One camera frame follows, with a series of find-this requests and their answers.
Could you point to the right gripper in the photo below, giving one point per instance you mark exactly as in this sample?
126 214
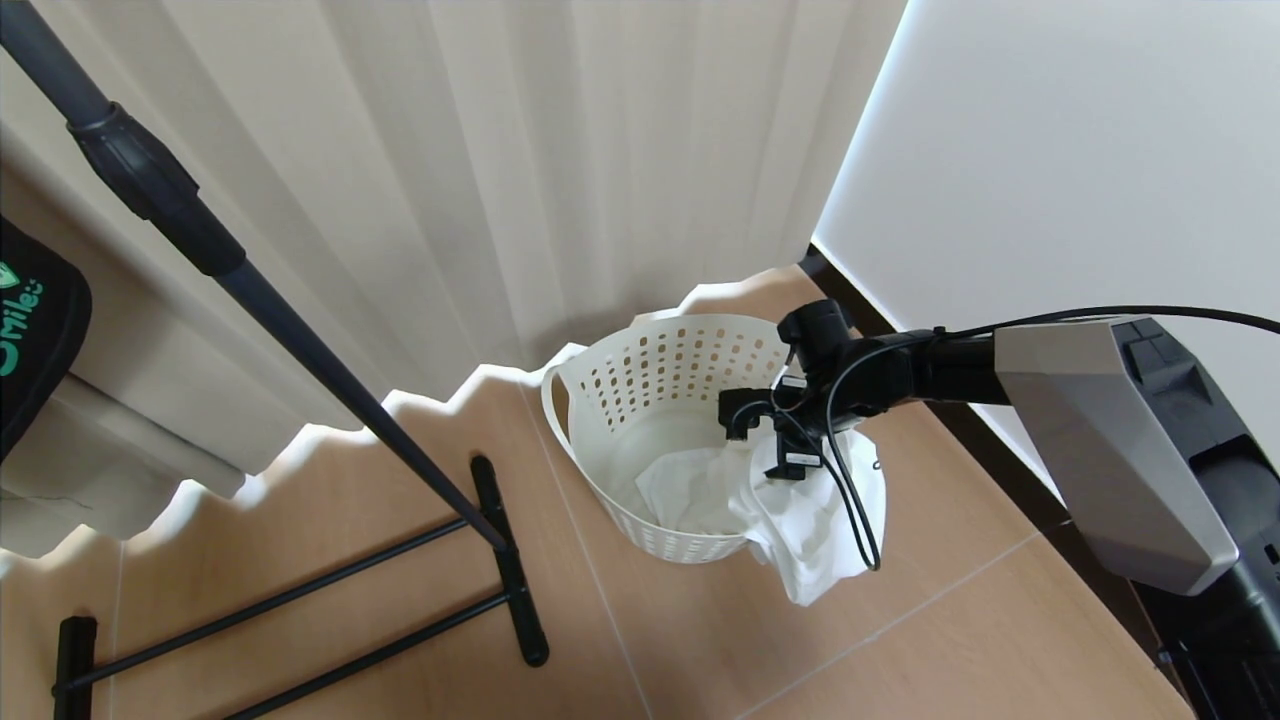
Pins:
800 420

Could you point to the black shorts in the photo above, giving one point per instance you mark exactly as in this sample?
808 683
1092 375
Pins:
35 340

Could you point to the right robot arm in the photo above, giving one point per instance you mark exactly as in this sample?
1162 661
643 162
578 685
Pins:
1100 430

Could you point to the white laundry basket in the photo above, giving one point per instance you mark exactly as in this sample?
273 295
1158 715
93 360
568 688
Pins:
670 360

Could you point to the black clothes rack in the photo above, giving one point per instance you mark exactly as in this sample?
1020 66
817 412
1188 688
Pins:
150 180

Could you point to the white garment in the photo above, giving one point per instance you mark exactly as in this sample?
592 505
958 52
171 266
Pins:
810 530

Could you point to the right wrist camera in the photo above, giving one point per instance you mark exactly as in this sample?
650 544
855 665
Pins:
745 410

